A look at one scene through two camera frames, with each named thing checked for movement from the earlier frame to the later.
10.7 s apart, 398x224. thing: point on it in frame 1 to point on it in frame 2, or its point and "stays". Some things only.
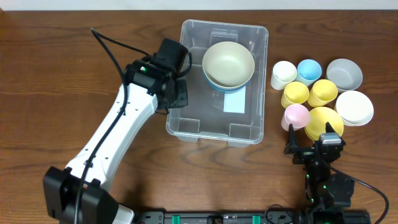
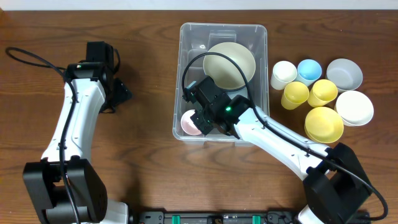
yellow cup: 295,93 stays
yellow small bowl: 319,116 stays
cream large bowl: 228,64 stays
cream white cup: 283,73 stays
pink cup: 298,115 to 188,124
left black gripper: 183,101 to 123,93
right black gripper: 291,147 to 204,127
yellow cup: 323,91 stays
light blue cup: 308,71 stays
